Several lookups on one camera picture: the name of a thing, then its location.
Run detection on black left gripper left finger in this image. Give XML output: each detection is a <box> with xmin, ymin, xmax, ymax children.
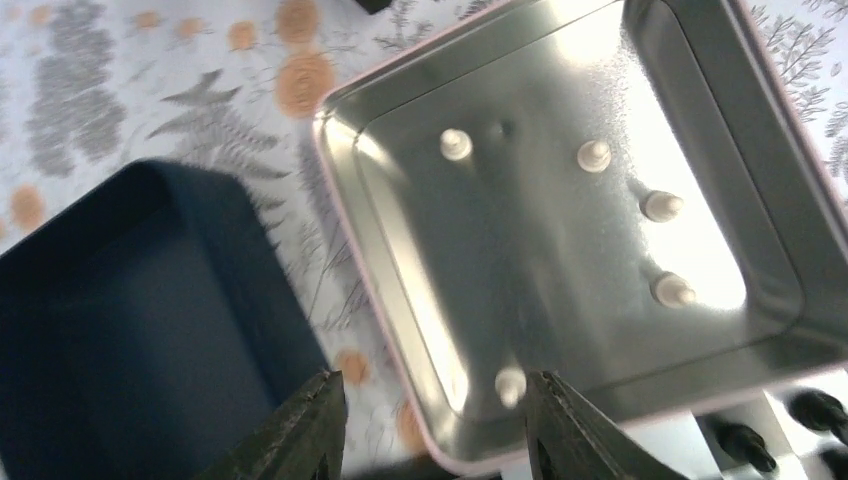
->
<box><xmin>198</xmin><ymin>371</ymin><xmax>347</xmax><ymax>480</ymax></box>

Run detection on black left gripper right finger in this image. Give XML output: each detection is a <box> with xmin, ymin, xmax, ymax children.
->
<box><xmin>524</xmin><ymin>371</ymin><xmax>684</xmax><ymax>480</ymax></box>

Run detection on white pawn in tin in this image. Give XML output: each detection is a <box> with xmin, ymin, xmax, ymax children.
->
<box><xmin>494</xmin><ymin>367</ymin><xmax>527</xmax><ymax>409</ymax></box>
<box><xmin>577</xmin><ymin>140</ymin><xmax>612</xmax><ymax>173</ymax></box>
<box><xmin>651</xmin><ymin>272</ymin><xmax>697</xmax><ymax>308</ymax></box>
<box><xmin>641</xmin><ymin>191</ymin><xmax>685</xmax><ymax>223</ymax></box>
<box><xmin>439</xmin><ymin>128</ymin><xmax>473</xmax><ymax>161</ymax></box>

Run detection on dark blue square tray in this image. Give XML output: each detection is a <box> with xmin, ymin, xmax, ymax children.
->
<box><xmin>1</xmin><ymin>160</ymin><xmax>326</xmax><ymax>479</ymax></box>

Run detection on black and white chessboard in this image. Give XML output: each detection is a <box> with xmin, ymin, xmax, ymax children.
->
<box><xmin>516</xmin><ymin>368</ymin><xmax>848</xmax><ymax>480</ymax></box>

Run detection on pink metal tin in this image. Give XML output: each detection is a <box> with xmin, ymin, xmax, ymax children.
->
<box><xmin>313</xmin><ymin>1</ymin><xmax>847</xmax><ymax>475</ymax></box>

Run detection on floral patterned table mat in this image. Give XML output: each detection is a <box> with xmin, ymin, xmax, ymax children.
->
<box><xmin>0</xmin><ymin>0</ymin><xmax>848</xmax><ymax>480</ymax></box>

